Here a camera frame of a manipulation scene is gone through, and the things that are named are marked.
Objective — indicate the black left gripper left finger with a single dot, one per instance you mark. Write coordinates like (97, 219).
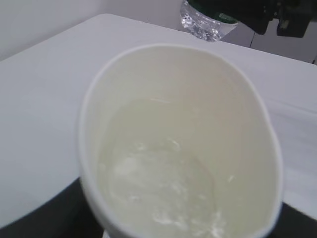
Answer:
(67, 215)

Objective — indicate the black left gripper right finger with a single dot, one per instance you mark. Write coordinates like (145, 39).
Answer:
(294, 224)

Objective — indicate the white paper cup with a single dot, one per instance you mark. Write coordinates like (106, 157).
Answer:
(175, 142)

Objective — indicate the clear water bottle green label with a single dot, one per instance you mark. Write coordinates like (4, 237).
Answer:
(208, 25)

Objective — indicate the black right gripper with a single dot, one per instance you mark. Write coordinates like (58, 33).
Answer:
(294, 16)

